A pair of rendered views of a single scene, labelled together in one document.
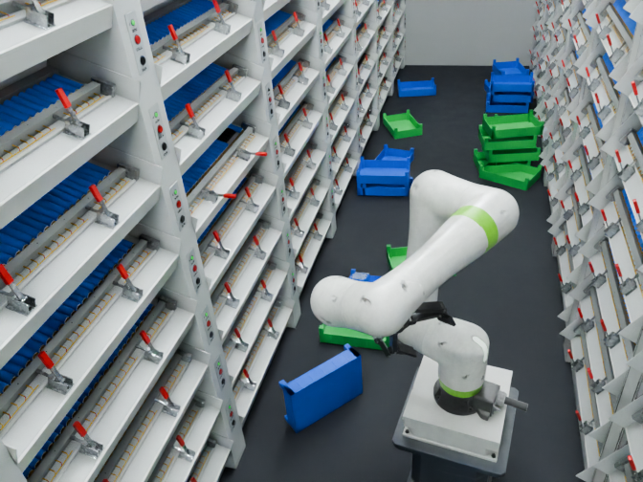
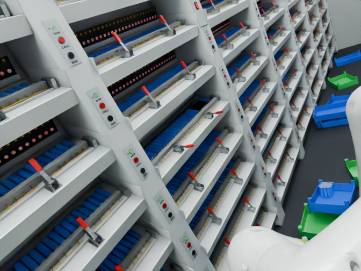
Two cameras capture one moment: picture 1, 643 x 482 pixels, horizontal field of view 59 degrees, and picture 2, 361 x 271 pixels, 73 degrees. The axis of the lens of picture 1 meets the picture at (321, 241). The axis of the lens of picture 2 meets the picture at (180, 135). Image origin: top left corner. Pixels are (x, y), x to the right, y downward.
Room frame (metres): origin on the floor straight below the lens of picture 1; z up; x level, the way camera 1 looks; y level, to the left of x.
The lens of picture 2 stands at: (0.66, -0.15, 1.28)
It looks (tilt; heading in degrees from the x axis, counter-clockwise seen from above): 20 degrees down; 28
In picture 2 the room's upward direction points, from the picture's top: 28 degrees counter-clockwise
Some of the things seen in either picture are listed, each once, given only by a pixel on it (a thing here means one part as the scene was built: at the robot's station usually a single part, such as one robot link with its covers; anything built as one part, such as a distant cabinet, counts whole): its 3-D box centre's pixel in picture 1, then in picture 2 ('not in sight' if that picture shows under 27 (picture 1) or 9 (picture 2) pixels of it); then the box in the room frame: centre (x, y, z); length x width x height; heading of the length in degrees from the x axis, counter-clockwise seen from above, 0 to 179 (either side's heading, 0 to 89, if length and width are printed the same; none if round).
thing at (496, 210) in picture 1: (484, 218); not in sight; (1.13, -0.39, 0.96); 0.18 x 0.13 x 0.12; 134
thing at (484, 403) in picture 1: (478, 394); not in sight; (1.07, -0.41, 0.40); 0.26 x 0.15 x 0.06; 58
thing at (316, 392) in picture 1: (322, 387); not in sight; (1.41, 0.04, 0.10); 0.30 x 0.08 x 0.20; 122
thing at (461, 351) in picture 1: (458, 355); not in sight; (1.11, -0.35, 0.52); 0.16 x 0.13 x 0.19; 44
